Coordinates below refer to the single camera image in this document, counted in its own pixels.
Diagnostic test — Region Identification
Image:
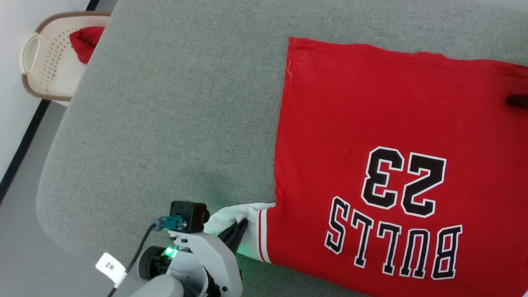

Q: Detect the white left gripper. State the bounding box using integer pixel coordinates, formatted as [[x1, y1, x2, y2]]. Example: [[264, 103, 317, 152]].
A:
[[164, 219, 249, 297]]

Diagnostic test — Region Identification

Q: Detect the red and white basketball jersey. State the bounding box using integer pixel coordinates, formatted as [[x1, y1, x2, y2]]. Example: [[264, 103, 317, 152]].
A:
[[204, 37, 528, 297]]

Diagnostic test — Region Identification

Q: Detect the black baseboard strip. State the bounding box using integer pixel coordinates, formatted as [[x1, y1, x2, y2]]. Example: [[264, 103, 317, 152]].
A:
[[0, 0, 100, 203]]

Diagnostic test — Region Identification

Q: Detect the cream plastic laundry basket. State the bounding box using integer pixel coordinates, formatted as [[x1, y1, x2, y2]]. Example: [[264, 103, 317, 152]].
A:
[[21, 12, 111, 102]]

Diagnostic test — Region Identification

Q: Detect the red cloth in basket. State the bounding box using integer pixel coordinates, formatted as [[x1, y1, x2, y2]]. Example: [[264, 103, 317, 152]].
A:
[[69, 26, 105, 65]]

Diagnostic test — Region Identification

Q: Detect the teal left camera cable connector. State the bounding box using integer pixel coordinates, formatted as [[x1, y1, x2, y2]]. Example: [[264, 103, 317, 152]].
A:
[[155, 215, 187, 231]]

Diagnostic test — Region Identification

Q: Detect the dark left camera cable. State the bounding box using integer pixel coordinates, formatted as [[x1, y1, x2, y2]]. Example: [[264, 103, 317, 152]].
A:
[[107, 223, 159, 297]]

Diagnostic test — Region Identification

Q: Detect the white paper cable label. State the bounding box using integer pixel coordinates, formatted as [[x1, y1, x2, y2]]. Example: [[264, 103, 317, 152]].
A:
[[96, 252, 126, 288]]

